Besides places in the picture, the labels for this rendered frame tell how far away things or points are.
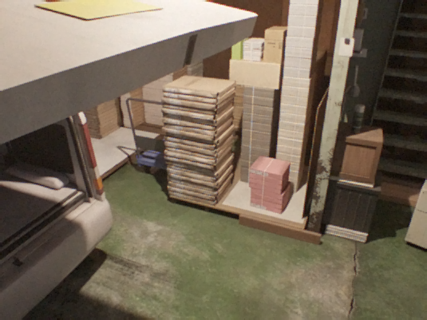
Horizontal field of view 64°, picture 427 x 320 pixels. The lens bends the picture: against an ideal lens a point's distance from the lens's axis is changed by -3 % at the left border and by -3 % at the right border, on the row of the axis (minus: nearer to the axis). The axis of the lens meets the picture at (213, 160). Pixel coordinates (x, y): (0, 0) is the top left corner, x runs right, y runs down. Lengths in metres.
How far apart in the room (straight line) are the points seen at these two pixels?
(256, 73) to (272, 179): 0.89
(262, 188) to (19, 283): 1.87
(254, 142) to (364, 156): 1.00
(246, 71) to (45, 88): 2.56
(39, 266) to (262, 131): 2.03
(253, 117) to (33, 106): 2.66
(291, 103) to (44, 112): 2.56
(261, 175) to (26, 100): 2.48
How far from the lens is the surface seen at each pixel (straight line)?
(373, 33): 3.29
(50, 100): 0.59
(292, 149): 3.14
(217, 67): 7.33
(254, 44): 2.99
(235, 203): 3.12
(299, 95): 2.96
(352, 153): 2.70
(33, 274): 2.11
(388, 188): 3.77
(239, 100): 4.39
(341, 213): 2.94
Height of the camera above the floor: 1.86
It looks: 28 degrees down
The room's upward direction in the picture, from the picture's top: straight up
